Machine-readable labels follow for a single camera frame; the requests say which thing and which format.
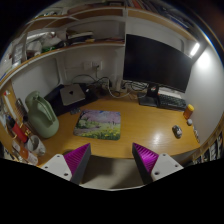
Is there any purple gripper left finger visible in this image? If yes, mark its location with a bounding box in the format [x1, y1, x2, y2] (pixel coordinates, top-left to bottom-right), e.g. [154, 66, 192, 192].
[40, 142, 92, 186]

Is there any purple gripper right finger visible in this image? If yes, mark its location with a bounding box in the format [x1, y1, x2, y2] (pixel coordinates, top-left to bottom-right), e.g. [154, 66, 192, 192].
[131, 142, 185, 185]

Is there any dark grey computer mouse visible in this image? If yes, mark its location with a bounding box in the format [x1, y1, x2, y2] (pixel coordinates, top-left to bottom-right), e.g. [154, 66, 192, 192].
[172, 125, 182, 139]

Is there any floral painted mouse pad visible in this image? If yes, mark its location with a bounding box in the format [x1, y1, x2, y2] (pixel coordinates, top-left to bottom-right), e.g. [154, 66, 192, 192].
[73, 110, 121, 140]

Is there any white mug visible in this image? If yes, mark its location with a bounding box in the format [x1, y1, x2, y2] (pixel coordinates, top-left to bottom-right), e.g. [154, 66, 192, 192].
[26, 135, 46, 156]

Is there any small dark card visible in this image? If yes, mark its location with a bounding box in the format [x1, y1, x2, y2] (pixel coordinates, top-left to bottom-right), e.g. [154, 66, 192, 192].
[70, 108, 81, 115]

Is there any green plastic jug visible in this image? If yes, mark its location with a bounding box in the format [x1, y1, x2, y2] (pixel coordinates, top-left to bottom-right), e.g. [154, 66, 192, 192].
[25, 91, 59, 138]

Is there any small white round object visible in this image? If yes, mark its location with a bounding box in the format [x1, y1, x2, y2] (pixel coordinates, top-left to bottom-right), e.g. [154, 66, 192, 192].
[187, 119, 193, 126]

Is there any red box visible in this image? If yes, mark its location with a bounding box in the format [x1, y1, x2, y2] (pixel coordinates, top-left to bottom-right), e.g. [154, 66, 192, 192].
[9, 118, 28, 143]

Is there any black mechanical keyboard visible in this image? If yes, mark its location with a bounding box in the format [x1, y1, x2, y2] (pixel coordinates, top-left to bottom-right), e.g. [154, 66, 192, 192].
[158, 94, 186, 111]

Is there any silver mini desktop computer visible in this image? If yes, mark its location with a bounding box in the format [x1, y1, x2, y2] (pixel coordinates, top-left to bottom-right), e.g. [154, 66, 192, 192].
[60, 84, 85, 106]

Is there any white power strip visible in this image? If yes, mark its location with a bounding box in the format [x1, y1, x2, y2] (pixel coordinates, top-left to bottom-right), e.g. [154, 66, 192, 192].
[109, 79, 127, 93]

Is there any black computer monitor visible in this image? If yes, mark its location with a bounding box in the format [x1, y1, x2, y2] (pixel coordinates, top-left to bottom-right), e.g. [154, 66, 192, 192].
[123, 34, 192, 107]

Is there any white wall light bar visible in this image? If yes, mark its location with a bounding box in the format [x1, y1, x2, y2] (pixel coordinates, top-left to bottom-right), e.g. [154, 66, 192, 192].
[190, 43, 200, 57]

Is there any wooden wall shelf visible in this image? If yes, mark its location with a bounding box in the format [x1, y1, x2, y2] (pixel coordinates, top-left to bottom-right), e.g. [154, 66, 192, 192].
[0, 0, 197, 90]

